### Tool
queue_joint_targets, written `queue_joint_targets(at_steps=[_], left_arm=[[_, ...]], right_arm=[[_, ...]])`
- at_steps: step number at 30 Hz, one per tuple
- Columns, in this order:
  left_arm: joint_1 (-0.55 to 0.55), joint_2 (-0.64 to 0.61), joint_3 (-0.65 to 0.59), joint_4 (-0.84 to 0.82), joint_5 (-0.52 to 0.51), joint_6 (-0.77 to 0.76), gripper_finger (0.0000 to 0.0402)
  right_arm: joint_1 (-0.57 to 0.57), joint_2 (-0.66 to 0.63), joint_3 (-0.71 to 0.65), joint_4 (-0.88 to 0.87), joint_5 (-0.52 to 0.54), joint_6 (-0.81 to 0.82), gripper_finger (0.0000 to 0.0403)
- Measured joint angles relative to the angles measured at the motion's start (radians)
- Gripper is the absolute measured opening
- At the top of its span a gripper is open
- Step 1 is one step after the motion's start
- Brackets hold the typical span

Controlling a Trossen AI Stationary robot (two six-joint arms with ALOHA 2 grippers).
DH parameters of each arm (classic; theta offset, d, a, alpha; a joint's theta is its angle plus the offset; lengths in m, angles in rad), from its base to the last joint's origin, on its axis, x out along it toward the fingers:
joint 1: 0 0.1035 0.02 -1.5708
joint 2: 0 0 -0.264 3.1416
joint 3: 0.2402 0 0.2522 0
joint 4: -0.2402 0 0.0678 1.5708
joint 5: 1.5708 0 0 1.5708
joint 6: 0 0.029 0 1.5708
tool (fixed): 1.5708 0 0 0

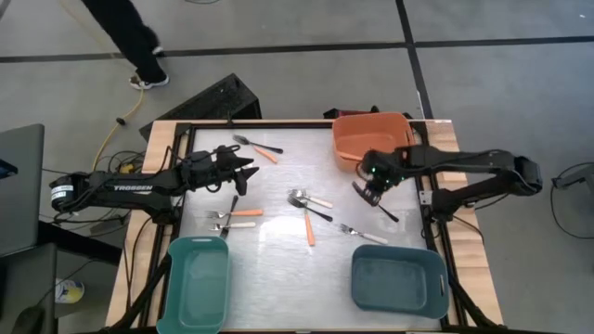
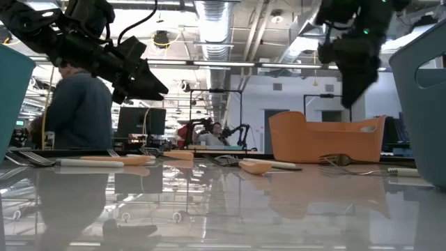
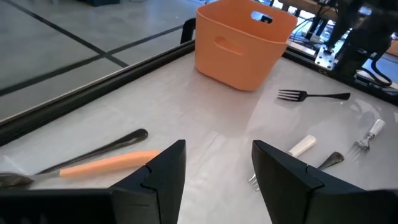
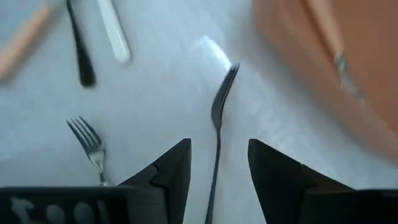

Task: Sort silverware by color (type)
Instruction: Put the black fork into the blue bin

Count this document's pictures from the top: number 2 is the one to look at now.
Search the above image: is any short black frame stand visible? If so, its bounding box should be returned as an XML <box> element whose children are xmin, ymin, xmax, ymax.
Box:
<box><xmin>302</xmin><ymin>93</ymin><xmax>353</xmax><ymax>122</ymax></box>

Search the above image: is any black table frame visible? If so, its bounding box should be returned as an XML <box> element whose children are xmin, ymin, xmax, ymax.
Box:
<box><xmin>20</xmin><ymin>149</ymin><xmax>417</xmax><ymax>167</ymax></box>

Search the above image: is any white-handled fork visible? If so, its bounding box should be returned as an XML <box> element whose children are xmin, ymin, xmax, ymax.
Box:
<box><xmin>5</xmin><ymin>150</ymin><xmax>125</xmax><ymax>169</ymax></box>
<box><xmin>106</xmin><ymin>149</ymin><xmax>157</xmax><ymax>161</ymax></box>
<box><xmin>323</xmin><ymin>157</ymin><xmax>421</xmax><ymax>178</ymax></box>
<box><xmin>243</xmin><ymin>157</ymin><xmax>298</xmax><ymax>169</ymax></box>

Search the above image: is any black ceiling dome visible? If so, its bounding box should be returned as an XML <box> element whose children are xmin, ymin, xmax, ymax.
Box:
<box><xmin>153</xmin><ymin>30</ymin><xmax>171</xmax><ymax>49</ymax></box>

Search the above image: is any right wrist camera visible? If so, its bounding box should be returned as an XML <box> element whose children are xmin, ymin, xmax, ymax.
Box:
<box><xmin>316</xmin><ymin>40</ymin><xmax>336</xmax><ymax>66</ymax></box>

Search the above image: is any orange plastic bin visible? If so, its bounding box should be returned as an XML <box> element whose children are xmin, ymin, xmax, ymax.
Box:
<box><xmin>268</xmin><ymin>110</ymin><xmax>387</xmax><ymax>165</ymax></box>

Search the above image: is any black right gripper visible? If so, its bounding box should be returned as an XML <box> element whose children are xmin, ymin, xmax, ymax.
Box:
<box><xmin>327</xmin><ymin>34</ymin><xmax>383</xmax><ymax>109</ymax></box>

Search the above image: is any tall black frame stand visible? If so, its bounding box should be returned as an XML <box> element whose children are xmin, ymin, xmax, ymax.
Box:
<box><xmin>189</xmin><ymin>88</ymin><xmax>244</xmax><ymax>154</ymax></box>

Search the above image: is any long ceiling light strip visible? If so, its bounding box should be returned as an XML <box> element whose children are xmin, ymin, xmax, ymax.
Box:
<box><xmin>29</xmin><ymin>57</ymin><xmax>387</xmax><ymax>73</ymax></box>

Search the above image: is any black computer monitor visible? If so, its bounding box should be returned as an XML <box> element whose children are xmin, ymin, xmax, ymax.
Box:
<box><xmin>116</xmin><ymin>107</ymin><xmax>167</xmax><ymax>139</ymax></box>

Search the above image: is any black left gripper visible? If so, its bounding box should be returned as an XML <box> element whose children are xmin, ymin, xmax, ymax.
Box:
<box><xmin>57</xmin><ymin>38</ymin><xmax>169</xmax><ymax>105</ymax></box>

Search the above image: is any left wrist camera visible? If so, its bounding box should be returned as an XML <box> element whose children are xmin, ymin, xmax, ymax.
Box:
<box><xmin>117</xmin><ymin>36</ymin><xmax>148</xmax><ymax>66</ymax></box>

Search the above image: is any teal plastic bin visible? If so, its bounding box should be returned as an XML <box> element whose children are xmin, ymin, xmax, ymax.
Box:
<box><xmin>0</xmin><ymin>43</ymin><xmax>37</xmax><ymax>165</ymax></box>

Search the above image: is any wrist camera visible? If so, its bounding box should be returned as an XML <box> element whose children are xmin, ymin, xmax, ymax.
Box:
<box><xmin>316</xmin><ymin>40</ymin><xmax>336</xmax><ymax>66</ymax></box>
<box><xmin>117</xmin><ymin>36</ymin><xmax>148</xmax><ymax>66</ymax></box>

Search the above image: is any seated person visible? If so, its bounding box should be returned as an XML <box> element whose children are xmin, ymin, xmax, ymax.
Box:
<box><xmin>194</xmin><ymin>121</ymin><xmax>227</xmax><ymax>146</ymax></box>

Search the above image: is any standing person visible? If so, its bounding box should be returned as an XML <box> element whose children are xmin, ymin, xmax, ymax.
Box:
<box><xmin>29</xmin><ymin>61</ymin><xmax>114</xmax><ymax>151</ymax></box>

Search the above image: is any grey door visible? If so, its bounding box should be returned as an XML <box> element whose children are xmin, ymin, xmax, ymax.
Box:
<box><xmin>263</xmin><ymin>109</ymin><xmax>291</xmax><ymax>155</ymax></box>

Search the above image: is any blue-grey plastic bin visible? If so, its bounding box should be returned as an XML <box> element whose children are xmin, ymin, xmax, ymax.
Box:
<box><xmin>388</xmin><ymin>19</ymin><xmax>446</xmax><ymax>191</ymax></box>

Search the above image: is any orange-handled utensil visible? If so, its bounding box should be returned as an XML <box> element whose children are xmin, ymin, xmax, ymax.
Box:
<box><xmin>162</xmin><ymin>150</ymin><xmax>194</xmax><ymax>161</ymax></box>
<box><xmin>79</xmin><ymin>155</ymin><xmax>151</xmax><ymax>167</ymax></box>

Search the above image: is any silver ventilation duct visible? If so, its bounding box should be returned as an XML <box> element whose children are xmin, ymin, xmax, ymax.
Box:
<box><xmin>193</xmin><ymin>0</ymin><xmax>235</xmax><ymax>116</ymax></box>

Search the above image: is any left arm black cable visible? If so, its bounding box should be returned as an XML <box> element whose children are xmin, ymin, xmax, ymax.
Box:
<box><xmin>116</xmin><ymin>0</ymin><xmax>158</xmax><ymax>46</ymax></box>

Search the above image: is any red background machine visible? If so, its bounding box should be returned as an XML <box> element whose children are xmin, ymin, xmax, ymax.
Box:
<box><xmin>176</xmin><ymin>117</ymin><xmax>214</xmax><ymax>150</ymax></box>

